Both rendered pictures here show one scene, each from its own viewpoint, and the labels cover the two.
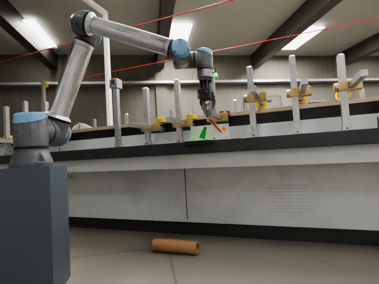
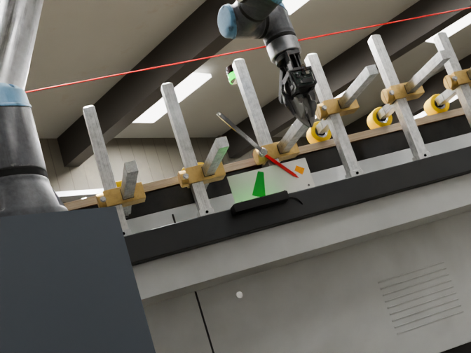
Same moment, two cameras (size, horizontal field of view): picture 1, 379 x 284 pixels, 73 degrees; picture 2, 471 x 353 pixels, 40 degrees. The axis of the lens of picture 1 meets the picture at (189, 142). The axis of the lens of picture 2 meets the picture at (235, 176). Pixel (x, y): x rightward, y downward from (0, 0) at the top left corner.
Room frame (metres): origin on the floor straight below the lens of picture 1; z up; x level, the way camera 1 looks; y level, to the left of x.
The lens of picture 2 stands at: (0.20, 1.12, 0.32)
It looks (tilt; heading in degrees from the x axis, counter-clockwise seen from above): 14 degrees up; 323
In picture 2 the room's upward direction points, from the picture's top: 18 degrees counter-clockwise
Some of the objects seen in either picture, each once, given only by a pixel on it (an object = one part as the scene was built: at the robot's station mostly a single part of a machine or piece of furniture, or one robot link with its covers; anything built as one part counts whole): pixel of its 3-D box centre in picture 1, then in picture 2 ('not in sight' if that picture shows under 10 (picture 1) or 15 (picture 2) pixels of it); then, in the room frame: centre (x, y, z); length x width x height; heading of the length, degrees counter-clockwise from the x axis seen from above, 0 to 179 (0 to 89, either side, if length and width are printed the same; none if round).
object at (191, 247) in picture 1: (175, 246); not in sight; (1.66, 0.13, 0.04); 0.30 x 0.08 x 0.08; 69
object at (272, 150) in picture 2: (217, 118); (275, 153); (1.69, -0.19, 0.84); 0.13 x 0.06 x 0.05; 69
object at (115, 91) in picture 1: (117, 118); not in sight; (1.96, 0.54, 0.92); 0.05 x 0.04 x 0.45; 69
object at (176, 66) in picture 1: (184, 60); (243, 19); (1.41, 0.00, 1.14); 0.12 x 0.12 x 0.09; 88
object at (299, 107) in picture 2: (203, 109); (301, 111); (1.41, -0.09, 0.86); 0.06 x 0.03 x 0.09; 159
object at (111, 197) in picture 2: (150, 127); (120, 197); (1.86, 0.28, 0.82); 0.13 x 0.06 x 0.05; 69
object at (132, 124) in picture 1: (149, 127); (127, 192); (1.81, 0.28, 0.82); 0.43 x 0.03 x 0.04; 159
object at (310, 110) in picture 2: (209, 108); (312, 108); (1.40, -0.12, 0.86); 0.06 x 0.03 x 0.09; 159
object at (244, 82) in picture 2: (212, 103); (259, 127); (1.69, -0.17, 0.94); 0.03 x 0.03 x 0.48; 69
